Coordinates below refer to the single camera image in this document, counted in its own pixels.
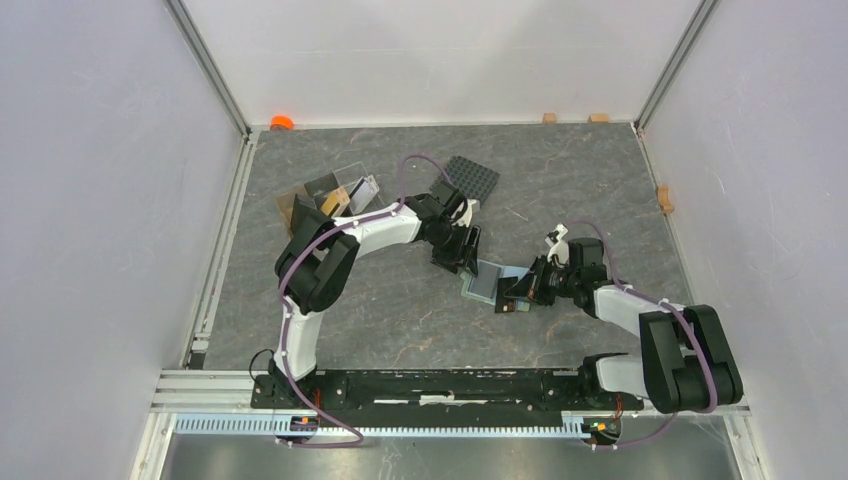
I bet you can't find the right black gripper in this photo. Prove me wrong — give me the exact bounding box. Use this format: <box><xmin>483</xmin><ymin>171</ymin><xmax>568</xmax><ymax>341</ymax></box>
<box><xmin>504</xmin><ymin>255</ymin><xmax>579</xmax><ymax>307</ymax></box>

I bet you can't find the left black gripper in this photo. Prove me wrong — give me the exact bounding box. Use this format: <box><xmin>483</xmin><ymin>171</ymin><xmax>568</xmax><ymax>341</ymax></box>
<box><xmin>430</xmin><ymin>220</ymin><xmax>481</xmax><ymax>278</ymax></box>

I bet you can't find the black credit card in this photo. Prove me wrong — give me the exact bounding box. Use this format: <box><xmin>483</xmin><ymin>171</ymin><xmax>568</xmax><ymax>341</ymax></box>
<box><xmin>495</xmin><ymin>276</ymin><xmax>519</xmax><ymax>314</ymax></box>
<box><xmin>468</xmin><ymin>260</ymin><xmax>503</xmax><ymax>299</ymax></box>

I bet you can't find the green card holder wallet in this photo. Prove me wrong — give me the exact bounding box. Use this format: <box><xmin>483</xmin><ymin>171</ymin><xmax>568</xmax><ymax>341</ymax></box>
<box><xmin>460</xmin><ymin>260</ymin><xmax>530</xmax><ymax>314</ymax></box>

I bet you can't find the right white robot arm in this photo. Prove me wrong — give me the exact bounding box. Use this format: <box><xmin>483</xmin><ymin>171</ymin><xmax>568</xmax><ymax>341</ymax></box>
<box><xmin>500</xmin><ymin>237</ymin><xmax>744</xmax><ymax>414</ymax></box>

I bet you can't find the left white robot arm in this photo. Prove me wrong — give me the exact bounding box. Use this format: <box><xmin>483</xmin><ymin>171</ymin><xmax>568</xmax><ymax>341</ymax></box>
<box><xmin>273</xmin><ymin>183</ymin><xmax>482</xmax><ymax>408</ymax></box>

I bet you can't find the gold credit card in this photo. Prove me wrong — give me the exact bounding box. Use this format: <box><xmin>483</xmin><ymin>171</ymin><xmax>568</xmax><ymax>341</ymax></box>
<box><xmin>320</xmin><ymin>187</ymin><xmax>351</xmax><ymax>218</ymax></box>

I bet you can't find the dark grey lego baseplate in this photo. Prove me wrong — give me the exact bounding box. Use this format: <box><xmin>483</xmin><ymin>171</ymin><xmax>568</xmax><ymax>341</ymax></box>
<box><xmin>429</xmin><ymin>156</ymin><xmax>500</xmax><ymax>207</ymax></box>

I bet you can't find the curved wooden block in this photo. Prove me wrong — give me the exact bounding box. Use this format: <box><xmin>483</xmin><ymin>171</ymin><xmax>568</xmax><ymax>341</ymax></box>
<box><xmin>656</xmin><ymin>185</ymin><xmax>675</xmax><ymax>215</ymax></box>

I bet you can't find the orange round cap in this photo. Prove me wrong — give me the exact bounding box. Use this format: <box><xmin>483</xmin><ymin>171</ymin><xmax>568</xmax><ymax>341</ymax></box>
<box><xmin>269</xmin><ymin>115</ymin><xmax>294</xmax><ymax>131</ymax></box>

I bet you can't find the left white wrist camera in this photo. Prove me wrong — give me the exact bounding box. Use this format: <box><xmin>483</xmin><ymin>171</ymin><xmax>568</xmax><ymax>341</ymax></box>
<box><xmin>453</xmin><ymin>199</ymin><xmax>480</xmax><ymax>227</ymax></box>

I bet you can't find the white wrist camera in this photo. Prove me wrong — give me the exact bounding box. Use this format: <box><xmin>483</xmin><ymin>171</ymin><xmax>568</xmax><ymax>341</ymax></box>
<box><xmin>453</xmin><ymin>199</ymin><xmax>480</xmax><ymax>227</ymax></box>
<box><xmin>545</xmin><ymin>224</ymin><xmax>569</xmax><ymax>267</ymax></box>

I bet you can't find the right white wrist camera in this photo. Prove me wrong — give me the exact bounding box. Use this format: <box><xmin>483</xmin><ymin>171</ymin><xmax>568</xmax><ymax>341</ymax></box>
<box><xmin>545</xmin><ymin>224</ymin><xmax>569</xmax><ymax>267</ymax></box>

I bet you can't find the white slotted cable duct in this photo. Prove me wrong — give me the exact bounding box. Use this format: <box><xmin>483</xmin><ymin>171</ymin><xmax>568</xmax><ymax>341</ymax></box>
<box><xmin>173</xmin><ymin>411</ymin><xmax>601</xmax><ymax>439</ymax></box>

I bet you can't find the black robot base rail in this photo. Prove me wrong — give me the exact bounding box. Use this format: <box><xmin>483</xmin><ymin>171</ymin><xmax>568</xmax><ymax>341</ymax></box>
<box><xmin>251</xmin><ymin>368</ymin><xmax>644</xmax><ymax>429</ymax></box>

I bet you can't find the right aluminium frame post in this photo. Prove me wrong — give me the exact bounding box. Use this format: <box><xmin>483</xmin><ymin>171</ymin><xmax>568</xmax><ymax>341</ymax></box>
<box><xmin>633</xmin><ymin>0</ymin><xmax>720</xmax><ymax>132</ymax></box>

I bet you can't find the aluminium frame post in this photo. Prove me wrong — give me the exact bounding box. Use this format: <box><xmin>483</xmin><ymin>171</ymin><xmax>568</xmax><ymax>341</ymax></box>
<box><xmin>164</xmin><ymin>0</ymin><xmax>252</xmax><ymax>137</ymax></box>
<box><xmin>633</xmin><ymin>0</ymin><xmax>720</xmax><ymax>132</ymax></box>

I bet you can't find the left aluminium frame post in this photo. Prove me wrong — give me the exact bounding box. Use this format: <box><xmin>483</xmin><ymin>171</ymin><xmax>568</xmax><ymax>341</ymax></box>
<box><xmin>164</xmin><ymin>0</ymin><xmax>252</xmax><ymax>137</ymax></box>

